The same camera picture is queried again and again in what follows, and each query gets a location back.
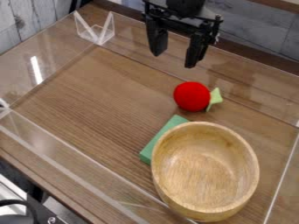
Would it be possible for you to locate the clear acrylic enclosure wall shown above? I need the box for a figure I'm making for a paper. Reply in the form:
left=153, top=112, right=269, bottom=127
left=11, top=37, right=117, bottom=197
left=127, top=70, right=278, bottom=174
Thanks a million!
left=0, top=7, right=299, bottom=224

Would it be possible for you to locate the red plush fruit green leaf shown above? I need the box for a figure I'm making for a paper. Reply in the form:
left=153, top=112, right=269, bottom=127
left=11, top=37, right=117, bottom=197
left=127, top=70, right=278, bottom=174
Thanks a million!
left=173, top=81, right=223, bottom=112

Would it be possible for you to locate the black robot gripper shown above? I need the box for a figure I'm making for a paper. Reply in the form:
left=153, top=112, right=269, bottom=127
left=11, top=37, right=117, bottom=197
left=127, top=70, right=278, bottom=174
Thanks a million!
left=143, top=0, right=223, bottom=68

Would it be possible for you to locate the black equipment with cable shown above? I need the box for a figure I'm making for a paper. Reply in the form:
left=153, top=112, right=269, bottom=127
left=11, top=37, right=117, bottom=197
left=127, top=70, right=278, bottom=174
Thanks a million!
left=0, top=196, right=63, bottom=224

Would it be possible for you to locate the light wooden bowl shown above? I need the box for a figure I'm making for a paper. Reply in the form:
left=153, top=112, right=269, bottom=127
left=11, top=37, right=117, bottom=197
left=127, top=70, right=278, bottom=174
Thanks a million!
left=151, top=122, right=261, bottom=222

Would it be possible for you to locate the green sponge block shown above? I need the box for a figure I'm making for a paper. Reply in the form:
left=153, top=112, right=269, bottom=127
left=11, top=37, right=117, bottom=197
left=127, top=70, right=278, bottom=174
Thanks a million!
left=139, top=114, right=191, bottom=166

